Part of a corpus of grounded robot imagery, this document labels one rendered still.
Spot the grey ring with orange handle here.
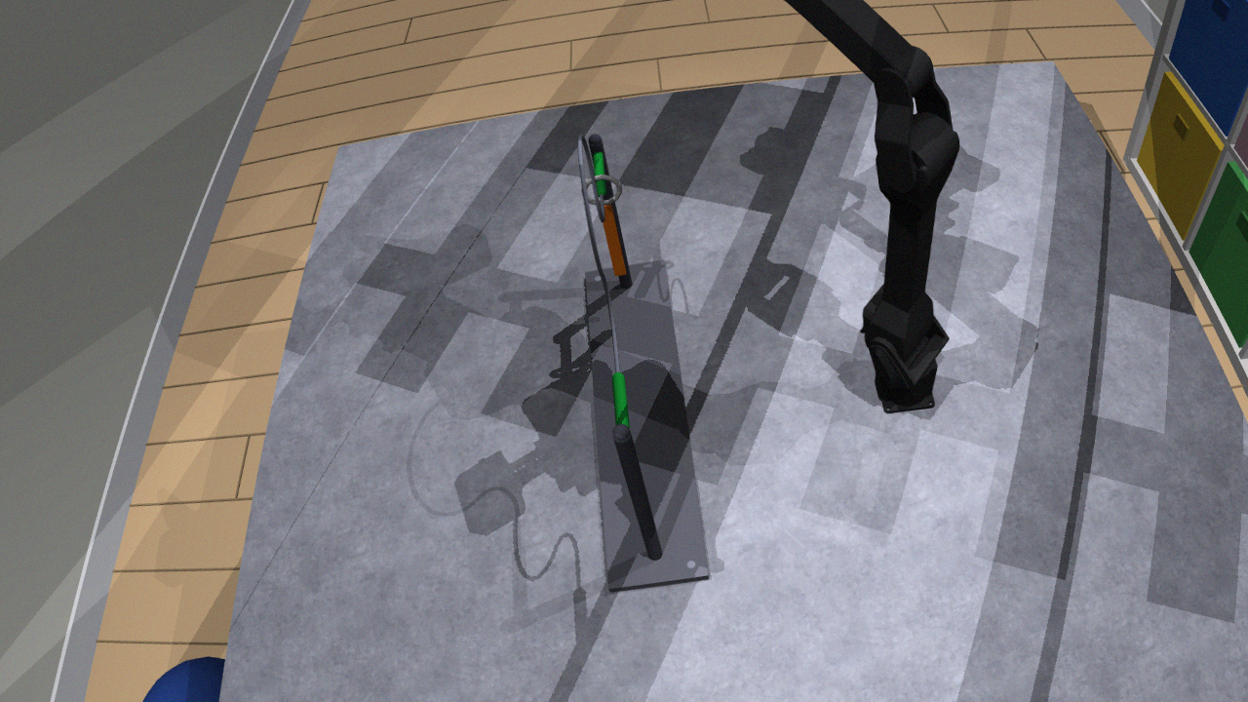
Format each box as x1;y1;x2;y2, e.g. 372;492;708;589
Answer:
595;175;626;276

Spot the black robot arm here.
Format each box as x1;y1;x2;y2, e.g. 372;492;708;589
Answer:
784;0;960;413

